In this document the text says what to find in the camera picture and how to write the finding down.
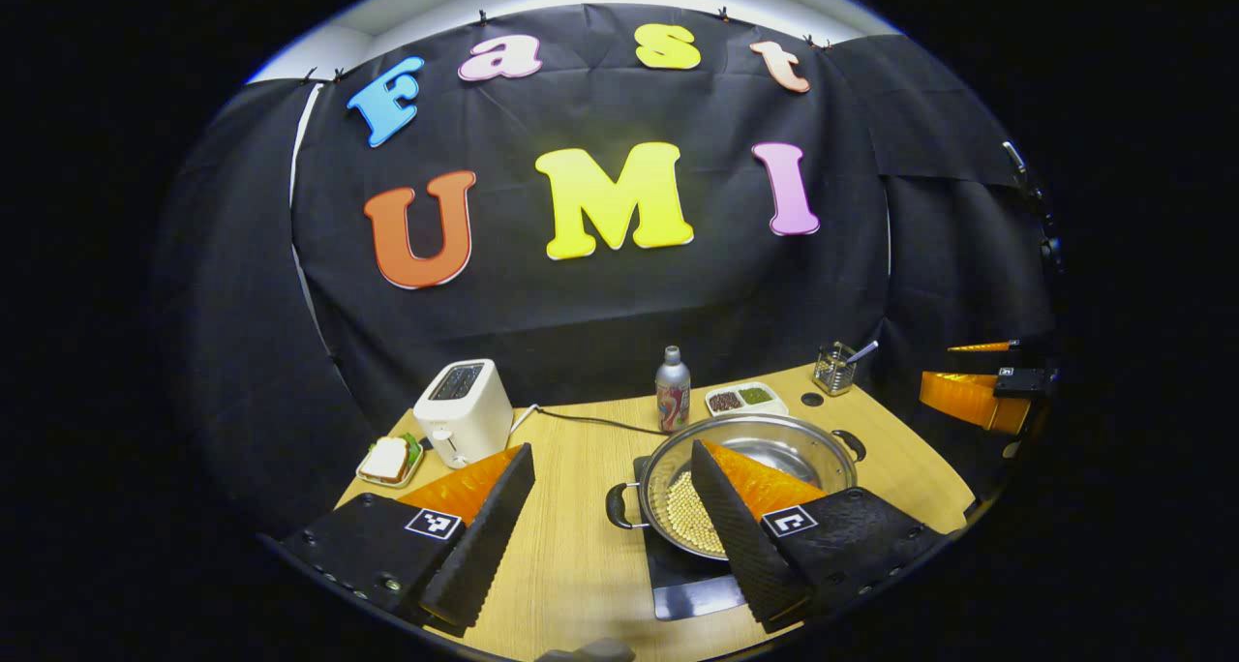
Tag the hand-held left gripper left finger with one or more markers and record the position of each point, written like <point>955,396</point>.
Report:
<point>479,556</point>

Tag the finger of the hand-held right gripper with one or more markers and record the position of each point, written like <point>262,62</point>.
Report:
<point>987,346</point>
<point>968,396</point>

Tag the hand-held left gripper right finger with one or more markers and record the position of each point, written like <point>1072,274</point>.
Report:
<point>740,546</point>

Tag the black induction cooktop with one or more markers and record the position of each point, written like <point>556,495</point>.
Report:
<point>692,589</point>

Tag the stainless steel pot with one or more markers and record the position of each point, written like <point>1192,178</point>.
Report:
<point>813,449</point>

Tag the pile of soybeans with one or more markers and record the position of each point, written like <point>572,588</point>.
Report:
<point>692,517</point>

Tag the small sandwich plate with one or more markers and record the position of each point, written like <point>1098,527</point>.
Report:
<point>411,473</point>

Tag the metal spoon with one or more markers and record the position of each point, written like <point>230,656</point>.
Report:
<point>861,352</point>

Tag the white bread sandwich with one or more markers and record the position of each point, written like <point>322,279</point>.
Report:
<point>387,459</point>

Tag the white toaster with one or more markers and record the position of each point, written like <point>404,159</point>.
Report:
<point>465,415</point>

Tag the white divided bean dish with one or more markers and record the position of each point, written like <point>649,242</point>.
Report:
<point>745,399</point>

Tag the silver drink bottle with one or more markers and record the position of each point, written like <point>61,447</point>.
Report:
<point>673,396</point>

